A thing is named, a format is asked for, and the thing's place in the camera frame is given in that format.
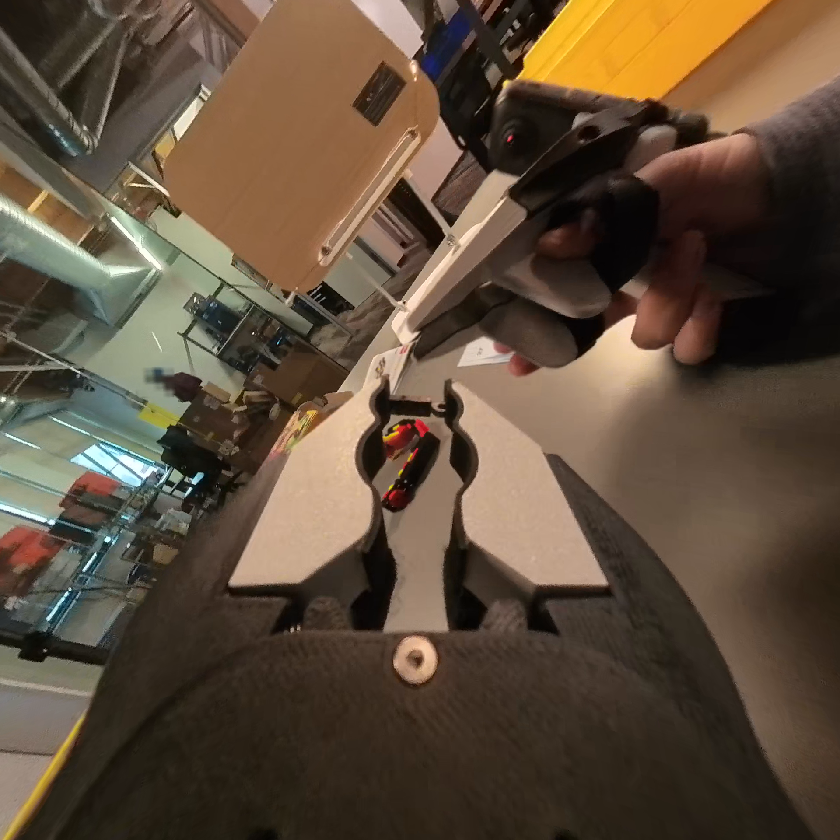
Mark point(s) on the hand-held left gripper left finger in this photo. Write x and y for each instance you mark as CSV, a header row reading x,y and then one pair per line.
x,y
308,518

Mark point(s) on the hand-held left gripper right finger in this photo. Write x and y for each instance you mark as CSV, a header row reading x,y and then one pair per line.
x,y
525,525

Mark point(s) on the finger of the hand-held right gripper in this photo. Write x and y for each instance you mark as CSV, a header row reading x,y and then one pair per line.
x,y
538,334
472,256

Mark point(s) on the black red yellow lego model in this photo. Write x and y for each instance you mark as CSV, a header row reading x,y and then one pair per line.
x,y
410,485

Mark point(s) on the yellow plastic bin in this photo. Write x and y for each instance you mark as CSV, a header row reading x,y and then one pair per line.
x,y
623,39

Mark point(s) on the person's right forearm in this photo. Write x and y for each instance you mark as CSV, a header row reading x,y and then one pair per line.
x,y
800,197

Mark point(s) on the orange cardboard lego box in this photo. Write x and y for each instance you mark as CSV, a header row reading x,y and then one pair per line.
x,y
302,430

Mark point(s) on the black office chair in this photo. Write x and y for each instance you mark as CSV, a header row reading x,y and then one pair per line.
x,y
190,453

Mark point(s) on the stack of cardboard boxes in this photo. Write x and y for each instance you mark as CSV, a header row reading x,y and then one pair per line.
x,y
282,380

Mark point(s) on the metal shelf rack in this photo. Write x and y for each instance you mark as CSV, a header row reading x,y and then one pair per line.
x,y
98,564

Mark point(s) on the red storage crate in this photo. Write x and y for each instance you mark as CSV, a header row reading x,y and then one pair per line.
x,y
26,554
92,489

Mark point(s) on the wooden board on white stand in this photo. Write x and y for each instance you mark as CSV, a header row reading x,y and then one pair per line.
x,y
282,144

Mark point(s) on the silver ventilation duct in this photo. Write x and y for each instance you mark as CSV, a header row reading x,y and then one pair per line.
x,y
65,253

